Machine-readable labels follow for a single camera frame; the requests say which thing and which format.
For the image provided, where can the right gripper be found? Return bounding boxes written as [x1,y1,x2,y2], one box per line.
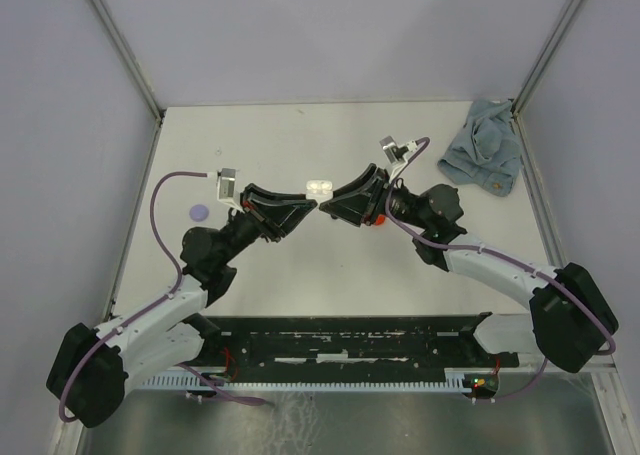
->
[319,163,431,231]

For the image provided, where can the aluminium frame post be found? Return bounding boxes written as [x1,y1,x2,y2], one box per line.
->
[512,0,587,117]
[87,0,165,121]

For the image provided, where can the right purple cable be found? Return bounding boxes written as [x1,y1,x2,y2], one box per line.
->
[389,135,617,356]

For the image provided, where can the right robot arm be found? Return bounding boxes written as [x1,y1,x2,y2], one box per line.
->
[306,164,619,373]

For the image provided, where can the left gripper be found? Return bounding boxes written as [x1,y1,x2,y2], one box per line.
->
[219,182,318,265]

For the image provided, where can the right aluminium frame post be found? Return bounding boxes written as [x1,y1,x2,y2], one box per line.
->
[512,0,587,117]

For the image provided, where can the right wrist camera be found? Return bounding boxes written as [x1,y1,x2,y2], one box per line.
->
[379,136,418,181]

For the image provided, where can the left aluminium frame post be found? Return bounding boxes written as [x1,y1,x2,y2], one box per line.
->
[87,0,165,121]

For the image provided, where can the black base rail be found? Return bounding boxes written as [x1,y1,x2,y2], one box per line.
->
[191,315,519,386]

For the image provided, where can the white cable duct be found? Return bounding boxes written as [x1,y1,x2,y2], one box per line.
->
[134,367,474,394]

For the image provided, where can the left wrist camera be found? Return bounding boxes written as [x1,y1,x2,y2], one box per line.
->
[216,168,242,210]

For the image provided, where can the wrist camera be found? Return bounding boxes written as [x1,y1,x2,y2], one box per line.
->
[379,136,418,181]
[216,168,242,210]

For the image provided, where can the blue denim cloth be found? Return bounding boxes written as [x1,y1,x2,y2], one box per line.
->
[437,100,522,197]

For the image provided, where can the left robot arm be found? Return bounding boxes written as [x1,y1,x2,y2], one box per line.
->
[46,184,317,428]

